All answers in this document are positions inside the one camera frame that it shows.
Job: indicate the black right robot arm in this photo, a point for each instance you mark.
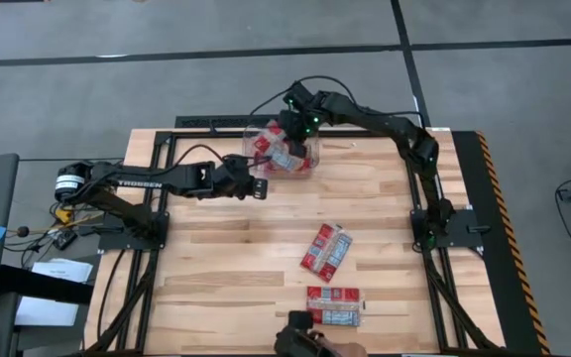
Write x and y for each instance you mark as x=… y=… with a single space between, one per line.
x=384 y=121

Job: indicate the black aluminium table frame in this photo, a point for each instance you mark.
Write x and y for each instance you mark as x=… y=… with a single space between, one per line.
x=143 y=297

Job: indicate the white paper sheet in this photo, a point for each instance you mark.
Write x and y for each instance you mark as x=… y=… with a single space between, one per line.
x=42 y=312
x=62 y=270

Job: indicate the black perforated strip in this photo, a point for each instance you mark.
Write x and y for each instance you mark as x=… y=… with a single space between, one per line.
x=206 y=121

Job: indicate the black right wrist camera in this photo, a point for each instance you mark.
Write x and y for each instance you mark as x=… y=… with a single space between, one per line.
x=299 y=94

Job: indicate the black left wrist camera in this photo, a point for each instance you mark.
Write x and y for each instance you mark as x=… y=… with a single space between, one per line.
x=261 y=189

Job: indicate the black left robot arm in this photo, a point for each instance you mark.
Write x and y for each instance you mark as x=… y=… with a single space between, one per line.
x=142 y=183

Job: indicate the black flat bar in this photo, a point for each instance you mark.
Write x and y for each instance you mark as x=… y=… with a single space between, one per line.
x=42 y=290

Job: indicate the black round knob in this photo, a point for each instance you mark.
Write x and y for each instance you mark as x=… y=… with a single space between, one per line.
x=23 y=231

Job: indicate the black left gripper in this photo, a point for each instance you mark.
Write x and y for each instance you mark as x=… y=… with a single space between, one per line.
x=233 y=177

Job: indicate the black handheld device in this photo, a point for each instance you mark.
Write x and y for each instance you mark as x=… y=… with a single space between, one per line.
x=295 y=344

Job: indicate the black table-level camera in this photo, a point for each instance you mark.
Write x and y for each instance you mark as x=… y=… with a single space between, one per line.
x=300 y=320

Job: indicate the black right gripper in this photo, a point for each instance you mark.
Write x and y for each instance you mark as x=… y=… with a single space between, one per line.
x=298 y=128

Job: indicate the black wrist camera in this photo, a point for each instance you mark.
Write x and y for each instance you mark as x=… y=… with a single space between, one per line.
x=261 y=189
x=299 y=94

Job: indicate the clear plastic basket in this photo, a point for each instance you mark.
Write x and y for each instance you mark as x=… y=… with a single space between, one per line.
x=316 y=149

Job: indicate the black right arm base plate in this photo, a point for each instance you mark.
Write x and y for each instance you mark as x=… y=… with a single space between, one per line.
x=464 y=223

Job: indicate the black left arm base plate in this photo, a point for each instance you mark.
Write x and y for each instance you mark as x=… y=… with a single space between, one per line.
x=117 y=242

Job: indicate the black mat with hazard stripes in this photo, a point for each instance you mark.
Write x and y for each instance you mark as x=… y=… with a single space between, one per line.
x=479 y=297

